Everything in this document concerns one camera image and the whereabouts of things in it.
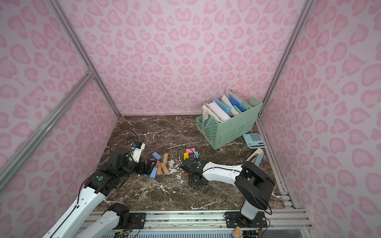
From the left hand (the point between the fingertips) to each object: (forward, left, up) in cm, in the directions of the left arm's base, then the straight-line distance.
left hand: (149, 158), depth 75 cm
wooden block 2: (+1, -2, -15) cm, 15 cm away
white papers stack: (+28, -33, +7) cm, 44 cm away
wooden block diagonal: (+2, -5, -17) cm, 18 cm away
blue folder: (+37, -49, +4) cm, 61 cm away
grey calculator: (+21, -63, -16) cm, 68 cm away
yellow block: (+10, -17, -16) cm, 25 cm away
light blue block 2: (+11, -24, -17) cm, 32 cm away
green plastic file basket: (+16, -38, -1) cm, 41 cm away
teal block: (-2, +6, -18) cm, 19 cm away
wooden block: (+9, -4, -18) cm, 21 cm away
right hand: (-6, -23, -19) cm, 30 cm away
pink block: (+15, -19, -18) cm, 30 cm away
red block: (-2, -18, -17) cm, 25 cm away
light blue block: (+11, +2, -17) cm, 20 cm away
